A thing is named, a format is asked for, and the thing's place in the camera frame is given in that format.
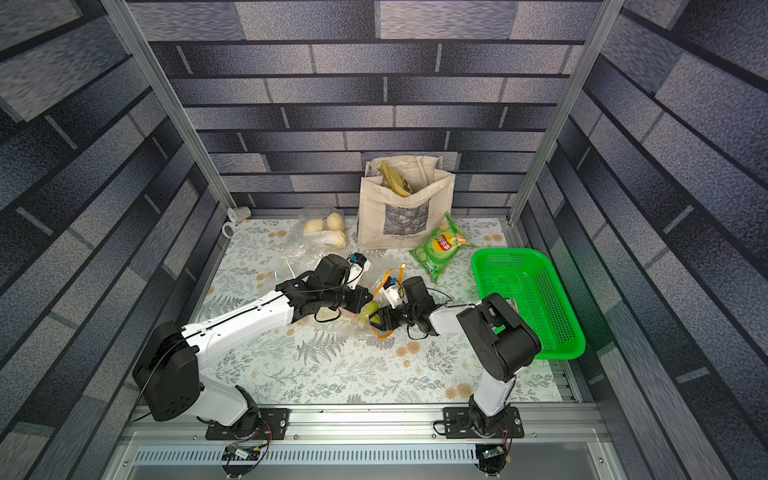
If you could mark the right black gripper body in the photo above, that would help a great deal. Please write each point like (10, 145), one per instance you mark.
(389, 315)

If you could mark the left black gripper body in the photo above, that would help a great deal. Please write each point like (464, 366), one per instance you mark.
(343, 296)

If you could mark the clear orange zip-top bag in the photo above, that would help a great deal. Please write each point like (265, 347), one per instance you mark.
(286, 288)

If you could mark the clear bag of buns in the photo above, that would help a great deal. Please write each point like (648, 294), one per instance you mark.
(317, 231)

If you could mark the green fruit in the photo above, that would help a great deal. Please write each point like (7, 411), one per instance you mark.
(367, 312)

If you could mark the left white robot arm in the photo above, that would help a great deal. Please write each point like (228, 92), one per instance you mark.
(168, 371)

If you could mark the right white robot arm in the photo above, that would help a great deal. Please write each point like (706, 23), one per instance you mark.
(503, 343)

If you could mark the green chips bag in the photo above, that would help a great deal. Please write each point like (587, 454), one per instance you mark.
(440, 248)

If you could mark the beige canvas tote bag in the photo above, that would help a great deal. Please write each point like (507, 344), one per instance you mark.
(389, 221)

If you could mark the green plastic basket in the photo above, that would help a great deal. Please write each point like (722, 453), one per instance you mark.
(528, 278)

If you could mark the white cup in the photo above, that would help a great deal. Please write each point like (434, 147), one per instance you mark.
(235, 217)

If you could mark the yellow snack packet in tote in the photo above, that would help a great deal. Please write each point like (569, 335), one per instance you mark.
(394, 180)

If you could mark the right circuit board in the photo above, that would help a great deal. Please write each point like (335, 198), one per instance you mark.
(492, 459)

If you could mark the circuit board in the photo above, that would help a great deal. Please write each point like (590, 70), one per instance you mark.
(492, 459)
(243, 454)

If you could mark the left circuit board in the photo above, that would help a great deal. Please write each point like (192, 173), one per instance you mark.
(243, 454)

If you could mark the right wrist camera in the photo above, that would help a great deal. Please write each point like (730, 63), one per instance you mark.
(392, 292)

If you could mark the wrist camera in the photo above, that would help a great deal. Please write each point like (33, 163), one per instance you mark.
(359, 265)
(392, 292)

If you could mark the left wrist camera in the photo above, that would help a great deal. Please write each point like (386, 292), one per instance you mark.
(359, 265)

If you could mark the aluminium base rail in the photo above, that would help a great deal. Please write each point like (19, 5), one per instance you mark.
(357, 435)

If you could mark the right aluminium frame post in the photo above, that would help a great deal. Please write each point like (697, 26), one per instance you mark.
(598, 34)

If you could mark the aluminium frame post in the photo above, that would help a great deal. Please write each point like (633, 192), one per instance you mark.
(130, 33)
(598, 34)

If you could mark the left aluminium frame post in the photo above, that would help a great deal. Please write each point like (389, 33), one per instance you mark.
(130, 33)

